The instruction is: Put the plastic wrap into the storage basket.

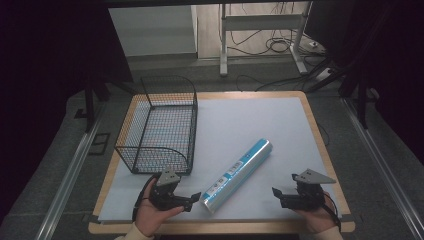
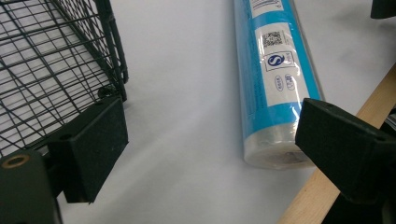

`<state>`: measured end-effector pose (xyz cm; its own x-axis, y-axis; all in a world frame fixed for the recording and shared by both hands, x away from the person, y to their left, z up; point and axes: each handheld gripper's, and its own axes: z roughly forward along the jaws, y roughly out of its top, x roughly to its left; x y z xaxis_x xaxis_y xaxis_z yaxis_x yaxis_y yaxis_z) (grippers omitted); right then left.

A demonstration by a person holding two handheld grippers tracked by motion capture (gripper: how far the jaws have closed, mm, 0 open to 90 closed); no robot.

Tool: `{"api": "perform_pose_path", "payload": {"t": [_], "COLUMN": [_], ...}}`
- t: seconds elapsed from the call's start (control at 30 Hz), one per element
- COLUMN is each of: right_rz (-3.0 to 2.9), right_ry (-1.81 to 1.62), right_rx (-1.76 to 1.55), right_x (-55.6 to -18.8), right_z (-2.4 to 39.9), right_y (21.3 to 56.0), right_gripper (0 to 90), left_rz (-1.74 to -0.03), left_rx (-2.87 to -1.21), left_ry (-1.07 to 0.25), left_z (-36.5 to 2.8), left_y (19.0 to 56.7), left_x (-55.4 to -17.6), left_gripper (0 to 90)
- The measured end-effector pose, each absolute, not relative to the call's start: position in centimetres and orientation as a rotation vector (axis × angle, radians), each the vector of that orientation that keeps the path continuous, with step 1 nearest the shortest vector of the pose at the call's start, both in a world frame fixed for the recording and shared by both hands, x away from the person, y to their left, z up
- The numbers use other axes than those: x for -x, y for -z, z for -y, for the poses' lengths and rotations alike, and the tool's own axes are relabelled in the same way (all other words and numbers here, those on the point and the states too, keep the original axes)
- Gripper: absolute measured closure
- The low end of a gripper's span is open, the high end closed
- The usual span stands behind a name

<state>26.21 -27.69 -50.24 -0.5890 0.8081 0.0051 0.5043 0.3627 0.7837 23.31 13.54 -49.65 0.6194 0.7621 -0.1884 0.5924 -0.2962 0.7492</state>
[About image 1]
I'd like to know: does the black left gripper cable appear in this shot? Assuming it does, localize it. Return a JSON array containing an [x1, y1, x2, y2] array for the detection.
[[131, 174, 158, 223]]

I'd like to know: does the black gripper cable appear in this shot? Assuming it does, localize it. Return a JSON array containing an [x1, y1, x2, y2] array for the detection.
[[321, 191, 343, 233], [131, 174, 158, 223]]

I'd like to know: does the black floor plate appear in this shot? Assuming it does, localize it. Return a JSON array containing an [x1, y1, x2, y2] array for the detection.
[[87, 132, 111, 156]]

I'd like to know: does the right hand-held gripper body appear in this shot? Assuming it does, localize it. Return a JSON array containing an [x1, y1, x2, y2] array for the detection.
[[281, 168, 337, 212]]

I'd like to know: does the metal floor rail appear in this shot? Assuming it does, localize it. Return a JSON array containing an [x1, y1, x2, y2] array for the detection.
[[342, 96, 424, 235], [34, 102, 108, 240]]

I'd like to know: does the person's right hand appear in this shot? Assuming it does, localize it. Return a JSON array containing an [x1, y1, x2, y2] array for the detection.
[[293, 192, 341, 234]]

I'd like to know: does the long black floor cable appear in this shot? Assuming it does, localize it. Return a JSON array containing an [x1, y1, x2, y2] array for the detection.
[[235, 73, 318, 93]]

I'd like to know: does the white board panel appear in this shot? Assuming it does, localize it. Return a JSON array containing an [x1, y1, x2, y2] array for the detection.
[[107, 4, 198, 58]]

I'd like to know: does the black wire mesh basket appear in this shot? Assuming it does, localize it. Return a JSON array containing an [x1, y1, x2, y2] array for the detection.
[[113, 75, 200, 176]]

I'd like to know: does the black metal stand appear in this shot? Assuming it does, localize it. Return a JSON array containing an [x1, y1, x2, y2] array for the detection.
[[74, 75, 136, 134], [305, 54, 379, 131]]

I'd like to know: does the light grey table mat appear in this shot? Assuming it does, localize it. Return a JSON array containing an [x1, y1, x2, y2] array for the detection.
[[97, 96, 343, 223]]

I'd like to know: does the white metal desk frame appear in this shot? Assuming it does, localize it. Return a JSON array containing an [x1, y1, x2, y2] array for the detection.
[[218, 2, 313, 78]]

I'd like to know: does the tangle of black floor cables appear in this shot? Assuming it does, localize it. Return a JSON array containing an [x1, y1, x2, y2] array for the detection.
[[229, 28, 303, 57]]

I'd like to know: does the white power strip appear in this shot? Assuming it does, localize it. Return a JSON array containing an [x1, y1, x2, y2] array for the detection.
[[313, 66, 335, 83]]

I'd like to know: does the person's left hand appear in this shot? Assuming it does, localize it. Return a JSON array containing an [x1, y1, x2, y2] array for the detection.
[[134, 178, 185, 238]]

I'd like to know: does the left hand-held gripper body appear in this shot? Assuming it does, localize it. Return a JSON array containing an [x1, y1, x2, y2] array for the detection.
[[148, 168, 192, 212]]

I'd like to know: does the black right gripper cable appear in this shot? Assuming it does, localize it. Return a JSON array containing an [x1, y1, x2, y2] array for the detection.
[[321, 191, 343, 233]]

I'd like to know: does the blue labelled plastic wrap roll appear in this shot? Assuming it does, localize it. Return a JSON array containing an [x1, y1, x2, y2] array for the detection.
[[199, 137, 275, 215]]

